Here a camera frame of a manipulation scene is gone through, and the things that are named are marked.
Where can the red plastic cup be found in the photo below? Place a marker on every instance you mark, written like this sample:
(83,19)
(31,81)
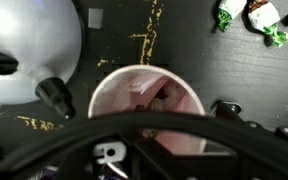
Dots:
(132,88)

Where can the grey kettle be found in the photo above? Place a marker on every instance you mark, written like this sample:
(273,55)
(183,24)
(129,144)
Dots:
(40,46)

